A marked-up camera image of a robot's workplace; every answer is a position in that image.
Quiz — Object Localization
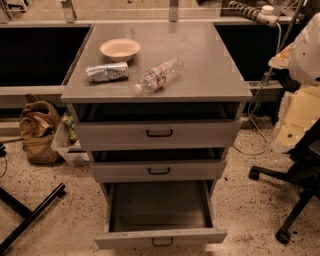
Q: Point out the grey bottom drawer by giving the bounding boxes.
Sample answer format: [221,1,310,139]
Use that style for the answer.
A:
[96,180,227,249]

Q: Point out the grey drawer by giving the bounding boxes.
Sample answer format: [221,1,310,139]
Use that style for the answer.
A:
[96,180,227,249]
[91,148,226,183]
[73,102,241,151]

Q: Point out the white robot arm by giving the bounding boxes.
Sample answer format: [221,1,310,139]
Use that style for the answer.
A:
[269,13,320,153]

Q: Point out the grey drawer cabinet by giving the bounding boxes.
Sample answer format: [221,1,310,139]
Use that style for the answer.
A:
[60,21,253,198]

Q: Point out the grey top drawer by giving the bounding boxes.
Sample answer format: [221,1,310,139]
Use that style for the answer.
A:
[73,102,241,151]

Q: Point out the grey middle drawer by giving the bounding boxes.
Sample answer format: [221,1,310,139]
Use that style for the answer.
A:
[91,148,226,183]

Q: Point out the clear plastic water bottle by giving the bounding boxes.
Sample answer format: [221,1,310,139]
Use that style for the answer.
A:
[134,57,184,95]

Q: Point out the crumpled silver chip bag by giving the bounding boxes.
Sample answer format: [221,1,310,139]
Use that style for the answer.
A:
[86,62,129,82]

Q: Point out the beige paper bowl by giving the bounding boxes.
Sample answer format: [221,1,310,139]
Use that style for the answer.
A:
[100,38,140,62]

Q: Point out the clear plastic bin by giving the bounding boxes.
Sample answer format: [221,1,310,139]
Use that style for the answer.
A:
[51,113,89,166]

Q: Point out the brown paper bag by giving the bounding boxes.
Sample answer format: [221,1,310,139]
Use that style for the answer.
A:
[19,94,61,165]

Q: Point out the black office chair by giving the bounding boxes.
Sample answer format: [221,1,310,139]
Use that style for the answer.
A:
[249,120,320,244]

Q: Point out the black stand legs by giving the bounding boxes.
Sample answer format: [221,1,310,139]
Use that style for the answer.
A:
[0,183,66,256]

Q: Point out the white cable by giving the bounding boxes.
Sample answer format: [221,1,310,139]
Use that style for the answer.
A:
[233,22,283,157]

